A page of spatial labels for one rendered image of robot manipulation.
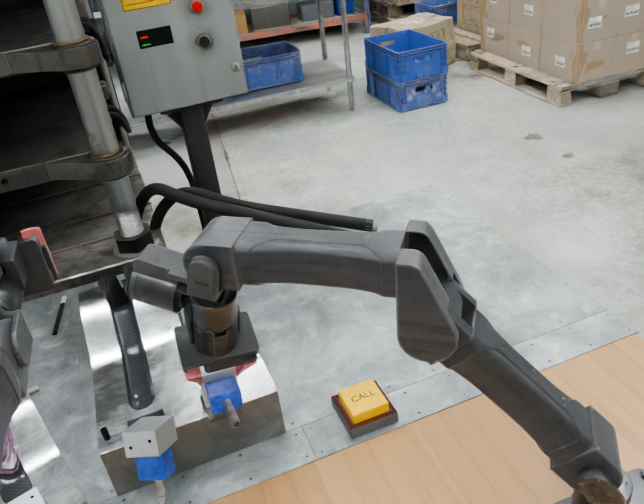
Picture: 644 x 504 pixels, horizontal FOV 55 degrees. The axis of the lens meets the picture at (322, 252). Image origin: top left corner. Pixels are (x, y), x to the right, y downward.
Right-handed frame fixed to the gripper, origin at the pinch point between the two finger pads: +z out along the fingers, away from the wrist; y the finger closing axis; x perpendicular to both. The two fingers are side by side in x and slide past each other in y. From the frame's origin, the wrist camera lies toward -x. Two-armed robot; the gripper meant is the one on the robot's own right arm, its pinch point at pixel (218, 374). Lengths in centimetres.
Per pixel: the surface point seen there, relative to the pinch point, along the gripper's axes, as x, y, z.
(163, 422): 4.4, 8.7, 1.2
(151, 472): 8.9, 11.5, 5.7
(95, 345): -18.9, 16.8, 13.1
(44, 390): -20.3, 27.4, 25.2
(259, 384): 0.9, -6.0, 4.6
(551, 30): -260, -291, 116
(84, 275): -59, 19, 40
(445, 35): -360, -277, 174
